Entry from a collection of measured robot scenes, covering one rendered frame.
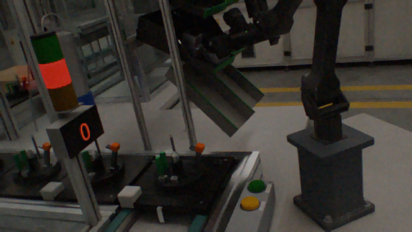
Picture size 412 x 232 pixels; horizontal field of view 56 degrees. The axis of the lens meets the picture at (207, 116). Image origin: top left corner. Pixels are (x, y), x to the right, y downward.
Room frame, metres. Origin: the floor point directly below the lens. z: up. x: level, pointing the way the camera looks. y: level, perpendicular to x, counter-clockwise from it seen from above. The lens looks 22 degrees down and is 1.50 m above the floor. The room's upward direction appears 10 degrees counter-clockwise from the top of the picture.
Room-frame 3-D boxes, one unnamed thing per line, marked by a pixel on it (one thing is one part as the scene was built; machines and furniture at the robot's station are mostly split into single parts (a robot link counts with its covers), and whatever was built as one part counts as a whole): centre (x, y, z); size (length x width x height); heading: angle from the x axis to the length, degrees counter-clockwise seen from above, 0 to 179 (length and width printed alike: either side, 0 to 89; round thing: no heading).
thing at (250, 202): (0.75, -0.06, 0.96); 0.04 x 0.04 x 0.02
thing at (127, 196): (0.87, 0.23, 0.97); 0.05 x 0.05 x 0.04; 66
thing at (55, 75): (0.79, 0.29, 1.33); 0.05 x 0.05 x 0.05
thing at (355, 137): (0.82, -0.27, 0.96); 0.15 x 0.15 x 0.20; 17
